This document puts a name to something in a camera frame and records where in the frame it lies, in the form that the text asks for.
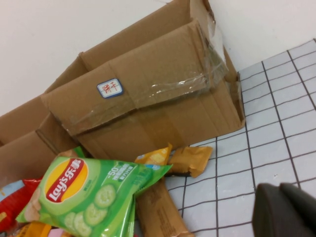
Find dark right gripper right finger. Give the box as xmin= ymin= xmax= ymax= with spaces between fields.
xmin=280 ymin=182 xmax=316 ymax=220

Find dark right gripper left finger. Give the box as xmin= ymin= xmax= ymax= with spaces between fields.
xmin=252 ymin=183 xmax=316 ymax=237

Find green Lay's chips bag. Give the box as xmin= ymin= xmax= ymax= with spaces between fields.
xmin=16 ymin=147 xmax=173 ymax=237

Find white red shrimp chips bag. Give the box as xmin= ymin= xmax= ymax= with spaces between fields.
xmin=0 ymin=178 xmax=44 ymax=224

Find small brown snack wrapper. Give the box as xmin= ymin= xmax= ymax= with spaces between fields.
xmin=165 ymin=145 xmax=213 ymax=178

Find long brown snack pack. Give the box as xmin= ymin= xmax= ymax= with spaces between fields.
xmin=134 ymin=176 xmax=196 ymax=237

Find yellow cracker pack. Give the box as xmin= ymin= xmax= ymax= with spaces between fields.
xmin=134 ymin=142 xmax=173 ymax=165

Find taped cardboard box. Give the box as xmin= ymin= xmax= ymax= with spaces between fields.
xmin=40 ymin=0 xmax=247 ymax=161

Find white label red characters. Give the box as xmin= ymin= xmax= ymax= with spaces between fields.
xmin=96 ymin=78 xmax=124 ymax=99

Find light pink foam block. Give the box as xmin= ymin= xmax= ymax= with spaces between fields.
xmin=49 ymin=228 xmax=66 ymax=237

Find orange cartoon chips bag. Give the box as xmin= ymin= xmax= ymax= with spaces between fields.
xmin=14 ymin=221 xmax=54 ymax=237

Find cardboard box with F2 print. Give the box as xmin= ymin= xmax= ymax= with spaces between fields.
xmin=0 ymin=96 xmax=86 ymax=187

